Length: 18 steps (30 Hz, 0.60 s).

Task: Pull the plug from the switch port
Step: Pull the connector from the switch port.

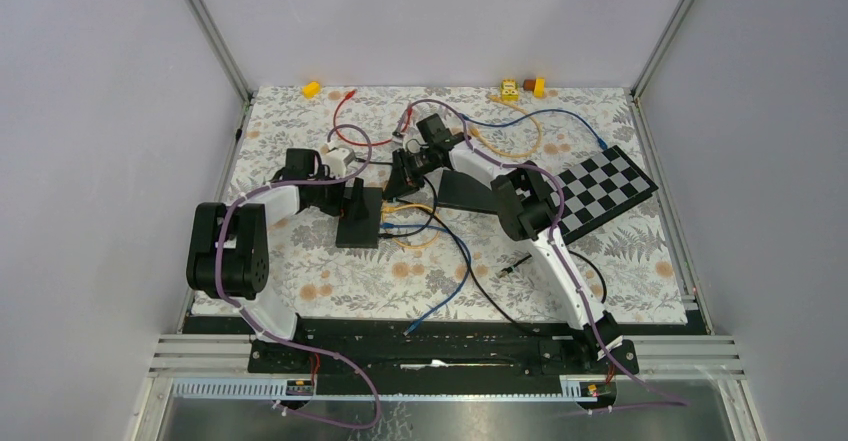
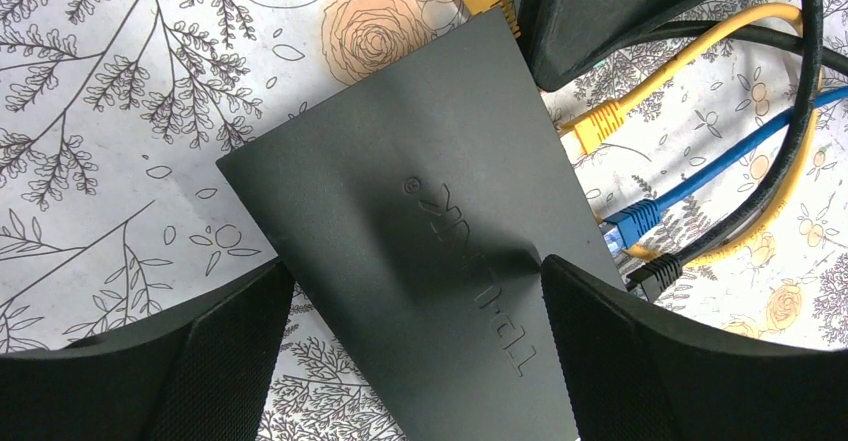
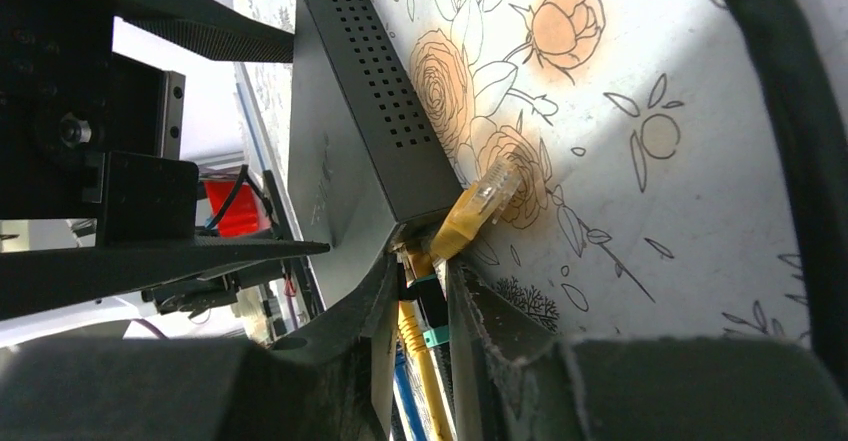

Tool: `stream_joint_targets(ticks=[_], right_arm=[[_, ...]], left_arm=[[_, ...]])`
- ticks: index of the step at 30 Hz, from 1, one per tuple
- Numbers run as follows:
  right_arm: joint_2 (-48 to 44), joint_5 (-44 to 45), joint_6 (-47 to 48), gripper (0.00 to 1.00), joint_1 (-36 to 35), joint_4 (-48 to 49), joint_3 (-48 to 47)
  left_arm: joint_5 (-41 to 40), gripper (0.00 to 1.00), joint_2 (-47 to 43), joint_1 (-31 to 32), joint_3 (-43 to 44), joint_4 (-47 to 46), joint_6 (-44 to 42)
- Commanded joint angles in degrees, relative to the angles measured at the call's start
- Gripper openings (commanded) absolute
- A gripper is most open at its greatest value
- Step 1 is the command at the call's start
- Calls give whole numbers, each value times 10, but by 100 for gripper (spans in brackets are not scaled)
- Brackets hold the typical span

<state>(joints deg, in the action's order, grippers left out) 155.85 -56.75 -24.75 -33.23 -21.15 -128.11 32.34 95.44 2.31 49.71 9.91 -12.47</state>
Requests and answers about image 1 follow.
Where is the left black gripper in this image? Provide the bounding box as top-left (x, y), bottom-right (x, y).
top-left (308, 165), bottom-right (369, 221)

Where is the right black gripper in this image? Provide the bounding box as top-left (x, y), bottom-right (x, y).
top-left (383, 148), bottom-right (438, 204)

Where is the black network switch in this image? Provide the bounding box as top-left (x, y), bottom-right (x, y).
top-left (437, 170), bottom-right (497, 215)
top-left (335, 187), bottom-right (383, 249)

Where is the orange ethernet cable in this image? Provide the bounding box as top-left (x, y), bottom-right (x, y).
top-left (382, 203), bottom-right (444, 250)

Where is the yellow ethernet cable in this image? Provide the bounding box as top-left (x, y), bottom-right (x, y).
top-left (468, 93), bottom-right (546, 160)

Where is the red ethernet cable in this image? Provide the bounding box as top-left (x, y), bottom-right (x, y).
top-left (332, 89), bottom-right (415, 148)

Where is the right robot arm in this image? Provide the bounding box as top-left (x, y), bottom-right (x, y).
top-left (383, 115), bottom-right (623, 373)

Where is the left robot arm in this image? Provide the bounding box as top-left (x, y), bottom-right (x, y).
top-left (186, 148), bottom-right (382, 372)

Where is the floral patterned table mat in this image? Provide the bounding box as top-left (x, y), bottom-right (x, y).
top-left (229, 86), bottom-right (687, 325)

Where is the yellow toy brick with face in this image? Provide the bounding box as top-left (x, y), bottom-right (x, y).
top-left (500, 79), bottom-right (520, 102)

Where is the yellow brown toy block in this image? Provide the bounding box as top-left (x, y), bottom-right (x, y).
top-left (522, 78), bottom-right (547, 99)

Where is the black white checkerboard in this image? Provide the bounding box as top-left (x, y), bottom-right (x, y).
top-left (559, 145), bottom-right (658, 244)

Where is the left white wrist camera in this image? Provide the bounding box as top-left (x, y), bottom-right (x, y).
top-left (320, 144), bottom-right (356, 178)

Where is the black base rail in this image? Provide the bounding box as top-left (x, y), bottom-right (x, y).
top-left (183, 316), bottom-right (689, 406)

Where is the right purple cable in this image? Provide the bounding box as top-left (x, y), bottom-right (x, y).
top-left (390, 99), bottom-right (690, 416)

